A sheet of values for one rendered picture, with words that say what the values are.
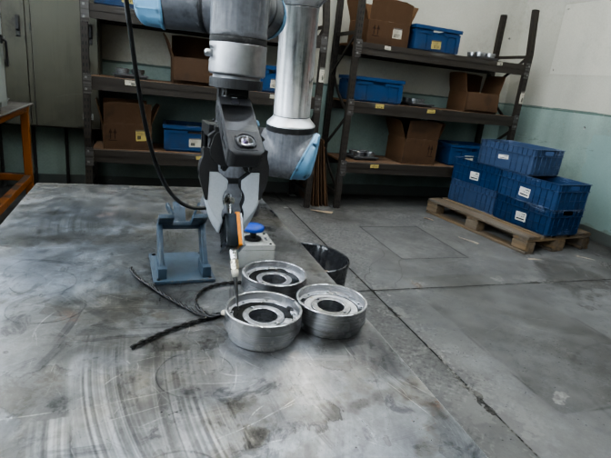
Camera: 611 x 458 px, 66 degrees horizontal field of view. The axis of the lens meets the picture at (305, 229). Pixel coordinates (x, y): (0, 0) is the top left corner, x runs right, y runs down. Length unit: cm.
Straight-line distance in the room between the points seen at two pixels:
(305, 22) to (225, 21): 47
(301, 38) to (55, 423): 85
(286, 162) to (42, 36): 349
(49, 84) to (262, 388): 401
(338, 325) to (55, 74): 395
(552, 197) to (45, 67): 410
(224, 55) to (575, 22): 509
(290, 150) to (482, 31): 481
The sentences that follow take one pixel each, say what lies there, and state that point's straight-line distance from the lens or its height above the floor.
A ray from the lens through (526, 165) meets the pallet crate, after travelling 437.
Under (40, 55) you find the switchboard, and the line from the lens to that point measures 443.
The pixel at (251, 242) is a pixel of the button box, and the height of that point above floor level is 85.
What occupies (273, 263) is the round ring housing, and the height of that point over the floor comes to 84.
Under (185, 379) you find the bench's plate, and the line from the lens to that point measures 59.
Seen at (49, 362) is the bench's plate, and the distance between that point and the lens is 64.
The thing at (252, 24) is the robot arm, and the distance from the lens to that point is 64.
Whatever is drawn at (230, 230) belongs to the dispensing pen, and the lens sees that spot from 66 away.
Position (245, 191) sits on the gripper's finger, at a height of 98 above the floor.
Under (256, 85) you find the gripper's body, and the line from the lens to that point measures 65.
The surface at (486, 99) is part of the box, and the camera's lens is 521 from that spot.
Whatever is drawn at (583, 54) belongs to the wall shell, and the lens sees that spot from 543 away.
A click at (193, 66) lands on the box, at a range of 409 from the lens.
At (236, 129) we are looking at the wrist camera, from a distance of 60.
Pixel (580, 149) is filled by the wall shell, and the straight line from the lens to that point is 523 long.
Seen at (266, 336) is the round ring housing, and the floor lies 83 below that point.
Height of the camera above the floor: 114
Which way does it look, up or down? 17 degrees down
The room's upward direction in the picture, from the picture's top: 6 degrees clockwise
